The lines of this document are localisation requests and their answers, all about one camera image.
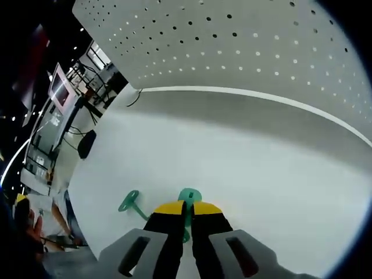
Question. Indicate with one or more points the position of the black oval pad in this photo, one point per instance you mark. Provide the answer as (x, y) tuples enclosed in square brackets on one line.
[(87, 143)]

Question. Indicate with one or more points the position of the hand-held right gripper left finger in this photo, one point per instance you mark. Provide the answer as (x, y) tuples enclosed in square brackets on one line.
[(136, 255)]

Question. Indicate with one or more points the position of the white perforated mounting plate panel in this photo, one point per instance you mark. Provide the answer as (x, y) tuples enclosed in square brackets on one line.
[(232, 43)]

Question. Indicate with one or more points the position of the person's left hand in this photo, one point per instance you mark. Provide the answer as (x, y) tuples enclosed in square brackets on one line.
[(36, 229)]

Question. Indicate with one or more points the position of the white-framed screen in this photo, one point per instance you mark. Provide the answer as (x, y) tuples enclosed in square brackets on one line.
[(61, 88)]

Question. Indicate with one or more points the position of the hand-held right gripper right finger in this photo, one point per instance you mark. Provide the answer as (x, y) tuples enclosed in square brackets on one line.
[(241, 255)]

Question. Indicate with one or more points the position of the green hook assembly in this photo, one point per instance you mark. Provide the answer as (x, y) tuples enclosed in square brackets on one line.
[(129, 200), (189, 194)]

